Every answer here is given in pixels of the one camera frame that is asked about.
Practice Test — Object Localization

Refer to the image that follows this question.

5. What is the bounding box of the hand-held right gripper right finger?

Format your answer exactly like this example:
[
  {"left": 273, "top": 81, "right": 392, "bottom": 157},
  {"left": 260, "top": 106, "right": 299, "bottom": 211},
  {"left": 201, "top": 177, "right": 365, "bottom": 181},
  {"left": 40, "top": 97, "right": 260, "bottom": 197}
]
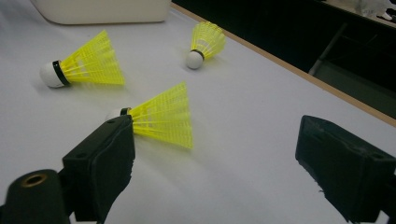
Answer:
[{"left": 294, "top": 115, "right": 396, "bottom": 224}]

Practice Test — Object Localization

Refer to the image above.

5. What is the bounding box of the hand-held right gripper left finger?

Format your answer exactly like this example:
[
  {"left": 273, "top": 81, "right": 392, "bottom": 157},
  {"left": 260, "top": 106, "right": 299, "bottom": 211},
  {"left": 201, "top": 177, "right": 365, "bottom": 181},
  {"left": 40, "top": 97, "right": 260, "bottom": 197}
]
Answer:
[{"left": 61, "top": 114, "right": 136, "bottom": 224}]

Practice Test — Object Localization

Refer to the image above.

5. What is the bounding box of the yellow plastic shuttlecock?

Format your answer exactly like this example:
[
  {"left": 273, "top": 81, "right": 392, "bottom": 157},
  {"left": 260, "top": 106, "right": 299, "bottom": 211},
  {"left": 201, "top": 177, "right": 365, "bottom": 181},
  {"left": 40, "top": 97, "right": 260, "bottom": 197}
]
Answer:
[
  {"left": 39, "top": 29, "right": 126, "bottom": 89},
  {"left": 185, "top": 21, "right": 227, "bottom": 70},
  {"left": 106, "top": 81, "right": 194, "bottom": 149}
]

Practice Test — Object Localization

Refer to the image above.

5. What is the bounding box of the white plastic container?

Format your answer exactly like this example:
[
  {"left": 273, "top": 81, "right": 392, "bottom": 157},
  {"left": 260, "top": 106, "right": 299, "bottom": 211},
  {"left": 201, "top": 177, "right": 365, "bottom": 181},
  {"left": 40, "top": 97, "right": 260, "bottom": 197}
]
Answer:
[{"left": 30, "top": 0, "right": 173, "bottom": 25}]

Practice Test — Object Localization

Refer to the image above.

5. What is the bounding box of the grey metal stand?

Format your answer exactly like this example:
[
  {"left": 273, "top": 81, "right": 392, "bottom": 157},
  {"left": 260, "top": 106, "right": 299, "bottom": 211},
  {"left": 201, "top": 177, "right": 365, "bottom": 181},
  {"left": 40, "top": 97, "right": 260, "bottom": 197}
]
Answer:
[{"left": 307, "top": 21, "right": 350, "bottom": 77}]

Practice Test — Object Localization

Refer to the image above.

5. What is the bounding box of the white object on ledge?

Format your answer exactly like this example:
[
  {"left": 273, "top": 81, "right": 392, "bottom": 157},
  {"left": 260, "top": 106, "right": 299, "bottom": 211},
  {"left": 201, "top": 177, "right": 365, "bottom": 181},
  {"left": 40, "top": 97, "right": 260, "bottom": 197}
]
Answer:
[{"left": 354, "top": 0, "right": 396, "bottom": 21}]

